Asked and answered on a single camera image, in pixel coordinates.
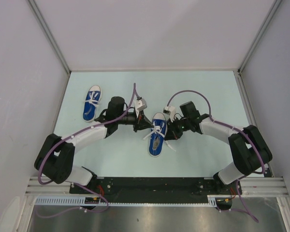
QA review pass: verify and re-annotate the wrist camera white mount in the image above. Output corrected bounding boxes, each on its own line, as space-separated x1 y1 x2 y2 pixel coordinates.
134 97 147 116
163 105 176 122

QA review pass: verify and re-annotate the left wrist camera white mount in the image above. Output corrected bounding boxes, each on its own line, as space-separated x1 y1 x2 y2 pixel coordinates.
134 97 147 116

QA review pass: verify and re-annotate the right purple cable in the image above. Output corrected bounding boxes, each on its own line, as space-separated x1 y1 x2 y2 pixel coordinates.
168 89 266 223

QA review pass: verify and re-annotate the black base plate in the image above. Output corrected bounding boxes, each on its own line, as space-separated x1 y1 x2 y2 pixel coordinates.
70 176 243 210

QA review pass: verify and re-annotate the aluminium corner post right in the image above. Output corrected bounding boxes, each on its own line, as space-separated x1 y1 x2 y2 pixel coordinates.
237 0 284 74

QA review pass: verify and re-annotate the white slotted cable duct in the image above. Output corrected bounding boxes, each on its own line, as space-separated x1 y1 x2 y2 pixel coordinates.
35 194 235 207

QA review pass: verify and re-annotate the aluminium corner post left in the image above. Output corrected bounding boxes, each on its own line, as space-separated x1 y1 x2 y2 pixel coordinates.
26 0 72 76

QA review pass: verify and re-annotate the purple cable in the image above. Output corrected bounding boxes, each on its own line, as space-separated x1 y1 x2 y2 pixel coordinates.
35 83 140 219
168 89 266 223

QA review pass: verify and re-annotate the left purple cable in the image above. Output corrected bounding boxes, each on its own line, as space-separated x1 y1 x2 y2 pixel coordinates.
35 83 140 219

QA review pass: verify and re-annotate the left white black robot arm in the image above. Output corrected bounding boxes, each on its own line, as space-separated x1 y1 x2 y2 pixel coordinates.
34 97 153 193

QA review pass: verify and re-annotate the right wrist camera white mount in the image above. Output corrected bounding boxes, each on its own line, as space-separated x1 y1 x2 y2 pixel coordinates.
163 105 176 122

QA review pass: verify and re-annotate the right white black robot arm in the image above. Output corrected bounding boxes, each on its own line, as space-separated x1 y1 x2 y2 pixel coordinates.
163 101 273 194

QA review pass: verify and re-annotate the blue sneaker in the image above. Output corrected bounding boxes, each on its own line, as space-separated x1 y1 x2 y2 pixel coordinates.
83 85 102 122
149 113 167 157

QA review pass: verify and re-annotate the aluminium corner post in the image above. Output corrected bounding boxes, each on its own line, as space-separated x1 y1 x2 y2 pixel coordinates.
237 0 284 74
26 0 72 76

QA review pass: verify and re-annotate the white shoelace of sneaker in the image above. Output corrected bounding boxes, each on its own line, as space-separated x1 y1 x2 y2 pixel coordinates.
143 124 176 152

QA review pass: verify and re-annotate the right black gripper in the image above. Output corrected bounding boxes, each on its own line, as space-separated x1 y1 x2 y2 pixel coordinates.
164 116 190 141

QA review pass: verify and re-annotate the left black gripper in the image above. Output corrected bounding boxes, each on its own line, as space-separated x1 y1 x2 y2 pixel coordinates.
116 109 153 132

